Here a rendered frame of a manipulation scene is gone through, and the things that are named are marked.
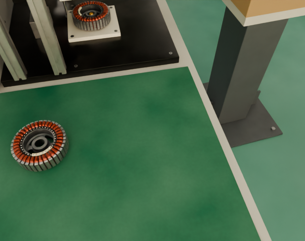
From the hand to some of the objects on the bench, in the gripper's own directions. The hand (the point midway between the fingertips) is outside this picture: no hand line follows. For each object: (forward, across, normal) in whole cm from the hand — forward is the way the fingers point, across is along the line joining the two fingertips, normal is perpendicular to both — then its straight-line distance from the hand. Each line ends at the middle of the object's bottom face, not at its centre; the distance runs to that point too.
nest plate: (+4, -2, -18) cm, 18 cm away
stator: (+20, -44, -18) cm, 51 cm away
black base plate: (+6, +10, -19) cm, 22 cm away
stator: (+4, -2, -17) cm, 17 cm away
